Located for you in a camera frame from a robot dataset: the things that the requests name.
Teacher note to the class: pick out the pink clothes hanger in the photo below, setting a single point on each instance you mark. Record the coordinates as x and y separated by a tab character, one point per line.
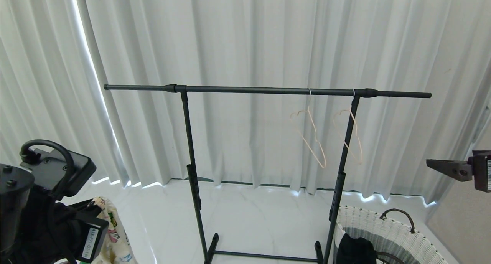
315	137
357	137

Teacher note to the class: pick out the cream printed garment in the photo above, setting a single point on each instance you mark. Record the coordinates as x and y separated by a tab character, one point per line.
115	237

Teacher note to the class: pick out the black clothes rack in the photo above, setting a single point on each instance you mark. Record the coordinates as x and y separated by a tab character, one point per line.
268	90

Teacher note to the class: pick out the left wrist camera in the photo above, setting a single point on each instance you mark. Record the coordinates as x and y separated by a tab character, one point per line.
57	172

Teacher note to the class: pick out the white curtain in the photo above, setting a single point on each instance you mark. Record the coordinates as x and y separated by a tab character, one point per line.
245	45

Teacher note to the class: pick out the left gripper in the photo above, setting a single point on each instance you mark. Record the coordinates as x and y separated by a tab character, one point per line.
69	237

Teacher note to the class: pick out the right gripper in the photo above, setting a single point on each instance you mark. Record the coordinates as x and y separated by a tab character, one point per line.
481	172

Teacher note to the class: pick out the white laundry basket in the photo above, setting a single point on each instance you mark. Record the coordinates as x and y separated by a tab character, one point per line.
391	227

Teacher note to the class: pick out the black garment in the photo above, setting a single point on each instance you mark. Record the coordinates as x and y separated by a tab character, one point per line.
356	250

